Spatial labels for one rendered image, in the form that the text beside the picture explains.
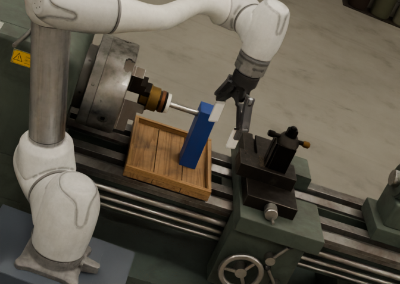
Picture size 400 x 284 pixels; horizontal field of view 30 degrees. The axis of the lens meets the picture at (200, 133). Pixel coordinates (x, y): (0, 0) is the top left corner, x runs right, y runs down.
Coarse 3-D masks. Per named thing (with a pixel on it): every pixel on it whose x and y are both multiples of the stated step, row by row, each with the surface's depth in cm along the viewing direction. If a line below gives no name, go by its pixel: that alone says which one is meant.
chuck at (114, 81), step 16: (112, 48) 239; (128, 48) 242; (112, 64) 236; (112, 80) 235; (128, 80) 236; (96, 96) 236; (112, 96) 236; (96, 112) 239; (112, 112) 238; (96, 128) 247; (112, 128) 244
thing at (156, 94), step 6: (156, 90) 250; (144, 96) 250; (150, 96) 248; (156, 96) 249; (162, 96) 250; (138, 102) 252; (144, 102) 251; (150, 102) 249; (156, 102) 249; (162, 102) 250; (144, 108) 251; (150, 108) 251; (156, 108) 252; (162, 108) 251
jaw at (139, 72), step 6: (126, 60) 239; (126, 66) 238; (132, 66) 239; (132, 72) 240; (138, 72) 240; (144, 72) 241; (132, 78) 241; (138, 78) 240; (144, 78) 245; (132, 84) 244; (138, 84) 243; (144, 84) 244; (150, 84) 248; (132, 90) 248; (138, 90) 247; (144, 90) 246; (150, 90) 247
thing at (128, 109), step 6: (126, 102) 250; (132, 102) 251; (126, 108) 250; (132, 108) 251; (138, 108) 251; (120, 114) 250; (126, 114) 251; (132, 114) 251; (120, 120) 251; (126, 120) 251; (114, 126) 250; (120, 126) 251
